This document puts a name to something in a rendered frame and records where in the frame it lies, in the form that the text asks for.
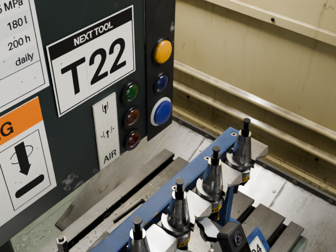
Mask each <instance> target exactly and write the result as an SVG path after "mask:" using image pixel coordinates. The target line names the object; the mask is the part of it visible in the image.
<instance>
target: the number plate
mask: <svg viewBox="0 0 336 252"><path fill-rule="evenodd" d="M249 247H250V250H251V252H266V250H265V248H264V247H263V245H262V243H261V241H260V239H259V238H258V236H256V237H255V238H254V240H253V241H252V242H251V243H250V245H249Z"/></svg>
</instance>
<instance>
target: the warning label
mask: <svg viewBox="0 0 336 252"><path fill-rule="evenodd" d="M56 186H57V183H56V179H55V174H54V169H53V164H52V160H51V155H50V150H49V145H48V140H47V136H46V131H45V126H44V121H43V117H42V112H41V107H40V102H39V97H35V98H33V99H32V100H30V101H28V102H26V103H24V104H23V105H21V106H19V107H17V108H15V109H14V110H12V111H10V112H8V113H6V114H5V115H3V116H1V117H0V227H1V226H2V225H3V224H5V223H6V222H7V221H9V220H10V219H12V218H13V217H14V216H16V215H17V214H18V213H20V212H21V211H23V210H24V209H25V208H27V207H28V206H29V205H31V204H32V203H34V202H35V201H36V200H38V199H39V198H40V197H42V196H43V195H45V194H46V193H47V192H49V191H50V190H52V189H53V188H54V187H56Z"/></svg>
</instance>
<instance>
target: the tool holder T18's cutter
mask: <svg viewBox="0 0 336 252"><path fill-rule="evenodd" d="M219 212H220V210H219V211H217V212H215V213H212V214H211V215H210V216H209V217H207V218H209V219H210V220H213V221H214V222H216V223H217V220H219V217H220V216H219Z"/></svg>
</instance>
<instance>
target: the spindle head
mask: <svg viewBox="0 0 336 252"><path fill-rule="evenodd" d="M34 5H35V10H36V16H37V21H38V27H39V32H40V37H41V43H42V48H43V54H44V59H45V64H46V70H47V75H48V81H49V86H47V87H46V88H44V89H42V90H40V91H38V92H36V93H35V94H33V95H31V96H29V97H27V98H26V99H24V100H22V101H20V102H18V103H16V104H15V105H13V106H11V107H9V108H7V109H6V110H4V111H2V112H0V117H1V116H3V115H5V114H7V113H9V112H10V111H12V110H14V109H16V108H18V107H19V106H21V105H23V104H25V103H27V102H28V101H30V100H32V99H34V98H36V97H38V99H39V104H40V109H41V114H42V118H43V123H44V128H45V133H46V138H47V142H48V147H49V152H50V157H51V161H52V166H53V171H54V176H55V180H56V186H55V187H54V188H53V189H51V190H50V191H49V192H47V193H46V194H44V195H43V196H42V197H40V198H39V199H38V200H36V201H35V202H33V203H32V204H31V205H29V206H28V207H27V208H25V209H24V210H22V211H21V212H20V213H18V214H17V215H15V216H14V217H13V218H11V219H10V220H9V221H7V222H6V223H4V224H3V225H2V226H0V247H1V246H2V245H3V244H5V243H6V242H7V241H8V240H10V239H11V238H12V237H14V236H15V235H16V234H18V233H19V232H20V231H22V230H23V229H24V228H26V227H27V226H28V225H30V224H31V223H32V222H34V221H35V220H36V219H38V218H39V217H40V216H42V215H43V214H44V213H45V212H47V211H48V210H49V209H51V208H52V207H53V206H55V205H56V204H57V203H59V202H60V201H61V200H63V199H64V198H65V197H67V196H68V195H69V194H71V193H72V192H73V191H75V190H76V189H77V188H79V187H80V186H81V185H82V184H84V183H85V182H86V181H88V180H89V179H90V178H92V177H93V176H94V175H96V174H97V173H98V172H100V168H99V159H98V150H97V142H96V133H95V125H94V116H93V107H92V106H93V105H95V104H96V103H98V102H100V101H101V100H103V99H104V98H106V97H107V96H109V95H111V94H112V93H114V92H115V94H116V108H117V122H118V136H119V150H120V156H121V155H122V154H123V153H125V152H126V151H127V150H126V149H125V148H124V140H125V137H126V135H127V134H128V133H129V131H131V130H132V129H135V128H137V129H139V130H140V131H141V140H142V139H143V138H145V137H146V136H147V98H146V44H145V5H144V0H34ZM129 5H133V24H134V51H135V71H134V72H132V73H130V74H129V75H127V76H125V77H124V78H122V79H121V80H119V81H117V82H116V83H114V84H112V85H111V86H109V87H107V88H106V89H104V90H103V91H101V92H99V93H98V94H96V95H94V96H93V97H91V98H89V99H88V100H86V101H85V102H83V103H81V104H80V105H78V106H76V107H75V108H73V109H72V110H70V111H68V112H67V113H65V114H63V115H62V116H60V117H58V114H57V108H56V103H55V97H54V92H53V86H52V81H51V75H50V70H49V64H48V59H47V53H46V48H45V46H46V45H48V44H50V43H52V42H54V41H56V40H58V39H61V38H63V37H65V36H67V35H69V34H71V33H73V32H75V31H77V30H79V29H81V28H83V27H86V26H88V25H90V24H92V23H94V22H96V21H98V20H100V19H102V18H104V17H106V16H109V15H111V14H113V13H115V12H117V11H119V10H121V9H123V8H125V7H127V6H129ZM131 80H136V81H138V82H139V84H140V92H139V95H138V97H137V99H136V100H135V101H134V102H133V103H132V104H130V105H125V104H123V103H122V102H121V92H122V89H123V87H124V86H125V84H126V83H128V82H129V81H131ZM133 105H136V106H138V107H140V110H141V115H140V119H139V121H138V122H137V124H136V125H135V126H134V127H132V128H130V129H126V128H124V127H123V124H122V119H123V115H124V113H125V112H126V110H127V109H128V108H129V107H131V106H133Z"/></svg>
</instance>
